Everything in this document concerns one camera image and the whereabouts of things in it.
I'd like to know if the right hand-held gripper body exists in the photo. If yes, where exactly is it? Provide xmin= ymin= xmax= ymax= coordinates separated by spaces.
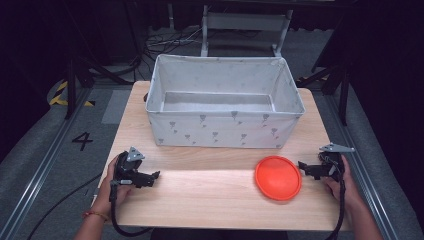
xmin=303 ymin=142 xmax=356 ymax=183

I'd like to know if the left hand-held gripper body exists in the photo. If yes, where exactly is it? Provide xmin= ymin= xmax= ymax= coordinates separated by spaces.
xmin=113 ymin=146 xmax=156 ymax=189

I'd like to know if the orange round plastic lid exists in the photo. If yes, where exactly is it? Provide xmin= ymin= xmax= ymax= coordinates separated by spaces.
xmin=254 ymin=155 xmax=303 ymax=202

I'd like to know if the white fabric storage box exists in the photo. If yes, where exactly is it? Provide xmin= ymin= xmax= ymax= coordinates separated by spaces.
xmin=145 ymin=53 xmax=306 ymax=150

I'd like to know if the person's left hand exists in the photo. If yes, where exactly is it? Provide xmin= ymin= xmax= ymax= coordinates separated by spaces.
xmin=90 ymin=155 xmax=133 ymax=218

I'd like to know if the person's right hand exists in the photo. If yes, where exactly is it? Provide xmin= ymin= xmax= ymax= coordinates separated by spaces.
xmin=324 ymin=155 xmax=364 ymax=209

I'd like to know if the black tripod stand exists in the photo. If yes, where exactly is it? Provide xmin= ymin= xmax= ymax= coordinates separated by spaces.
xmin=296 ymin=0 xmax=354 ymax=127
xmin=63 ymin=0 xmax=143 ymax=120

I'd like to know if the right hand-held gripper cable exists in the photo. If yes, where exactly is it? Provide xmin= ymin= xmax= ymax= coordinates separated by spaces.
xmin=319 ymin=153 xmax=347 ymax=240

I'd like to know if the hand-held gripper cable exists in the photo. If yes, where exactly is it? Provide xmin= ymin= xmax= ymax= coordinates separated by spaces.
xmin=109 ymin=181 xmax=153 ymax=238
xmin=319 ymin=153 xmax=347 ymax=240

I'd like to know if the left hand-held gripper cable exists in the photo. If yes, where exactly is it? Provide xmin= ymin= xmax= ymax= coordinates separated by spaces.
xmin=109 ymin=181 xmax=153 ymax=238

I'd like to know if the red string bracelet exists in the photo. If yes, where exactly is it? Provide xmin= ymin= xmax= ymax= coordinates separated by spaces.
xmin=82 ymin=210 xmax=110 ymax=222

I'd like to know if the thin black floor cable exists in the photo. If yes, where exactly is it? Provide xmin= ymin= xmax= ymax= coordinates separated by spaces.
xmin=26 ymin=172 xmax=104 ymax=240

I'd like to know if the bundle of floor cables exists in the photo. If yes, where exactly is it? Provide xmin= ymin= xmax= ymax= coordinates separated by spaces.
xmin=143 ymin=26 xmax=204 ymax=56

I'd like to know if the grey metal frame stand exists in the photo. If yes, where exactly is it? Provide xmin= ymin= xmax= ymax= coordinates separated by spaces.
xmin=199 ymin=4 xmax=294 ymax=58

